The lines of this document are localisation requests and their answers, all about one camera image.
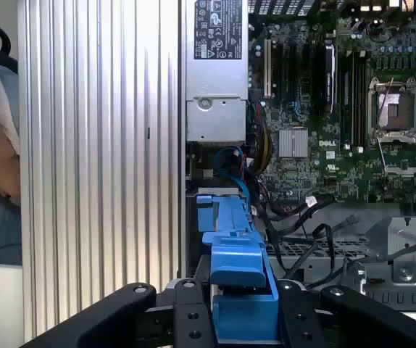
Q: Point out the black expansion slot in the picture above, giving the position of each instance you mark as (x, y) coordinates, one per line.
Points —
(278, 69)
(293, 69)

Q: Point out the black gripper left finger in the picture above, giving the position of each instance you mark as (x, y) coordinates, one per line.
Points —
(121, 311)

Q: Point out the grey metal disk bay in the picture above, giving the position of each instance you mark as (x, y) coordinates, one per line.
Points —
(403, 224)

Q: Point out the metal socket cover frame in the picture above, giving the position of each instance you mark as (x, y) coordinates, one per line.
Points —
(398, 136)

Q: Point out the CPU socket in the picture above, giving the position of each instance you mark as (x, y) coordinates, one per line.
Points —
(396, 105)

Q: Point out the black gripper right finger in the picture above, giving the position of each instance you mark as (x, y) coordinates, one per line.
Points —
(374, 319)

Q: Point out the thin metal locking lever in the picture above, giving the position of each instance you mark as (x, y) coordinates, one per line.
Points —
(386, 99)

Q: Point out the silver chipset heatsink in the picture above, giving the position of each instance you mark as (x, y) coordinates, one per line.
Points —
(293, 143)

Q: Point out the black open PC case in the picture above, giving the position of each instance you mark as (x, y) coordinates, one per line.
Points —
(393, 290)

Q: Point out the green motherboard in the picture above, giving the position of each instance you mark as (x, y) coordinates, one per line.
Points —
(302, 174)

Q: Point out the blue disk carrier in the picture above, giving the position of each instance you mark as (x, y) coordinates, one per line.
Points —
(237, 253)

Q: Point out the silver power supply unit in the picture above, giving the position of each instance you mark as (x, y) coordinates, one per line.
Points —
(215, 79)

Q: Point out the white expansion slot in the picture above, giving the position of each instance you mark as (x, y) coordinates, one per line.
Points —
(267, 69)

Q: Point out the black RAM slot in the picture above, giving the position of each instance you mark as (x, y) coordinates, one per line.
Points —
(343, 98)
(357, 98)
(350, 98)
(364, 98)

